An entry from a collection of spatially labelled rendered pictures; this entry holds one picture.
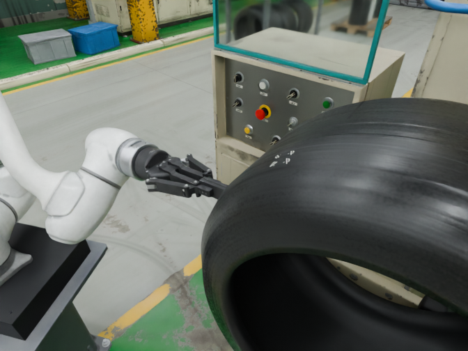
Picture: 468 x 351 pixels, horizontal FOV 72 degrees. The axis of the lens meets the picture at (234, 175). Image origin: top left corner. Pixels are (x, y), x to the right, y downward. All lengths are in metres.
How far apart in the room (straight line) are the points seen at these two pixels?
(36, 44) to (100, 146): 4.90
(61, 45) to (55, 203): 5.02
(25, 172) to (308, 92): 0.81
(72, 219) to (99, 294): 1.29
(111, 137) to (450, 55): 0.66
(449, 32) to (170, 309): 1.68
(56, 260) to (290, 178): 1.01
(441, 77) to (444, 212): 0.34
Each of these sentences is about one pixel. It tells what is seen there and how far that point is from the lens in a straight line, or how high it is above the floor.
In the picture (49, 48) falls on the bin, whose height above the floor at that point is 0.18.
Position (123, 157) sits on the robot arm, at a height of 1.22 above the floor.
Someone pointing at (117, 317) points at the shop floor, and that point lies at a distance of 1.94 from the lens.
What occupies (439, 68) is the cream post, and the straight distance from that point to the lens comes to 0.61.
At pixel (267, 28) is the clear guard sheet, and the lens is 1.09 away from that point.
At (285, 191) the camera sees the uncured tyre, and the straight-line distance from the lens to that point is 0.35.
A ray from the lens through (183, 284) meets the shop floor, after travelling 1.96.
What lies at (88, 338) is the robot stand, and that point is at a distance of 1.74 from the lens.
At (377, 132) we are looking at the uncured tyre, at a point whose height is 1.44.
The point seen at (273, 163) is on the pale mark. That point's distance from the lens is 0.39.
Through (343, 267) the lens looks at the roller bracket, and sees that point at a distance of 0.88.
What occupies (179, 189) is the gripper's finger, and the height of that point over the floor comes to 1.23.
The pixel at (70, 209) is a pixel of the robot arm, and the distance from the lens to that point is 0.78.
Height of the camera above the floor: 1.62
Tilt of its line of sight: 38 degrees down
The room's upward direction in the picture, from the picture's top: straight up
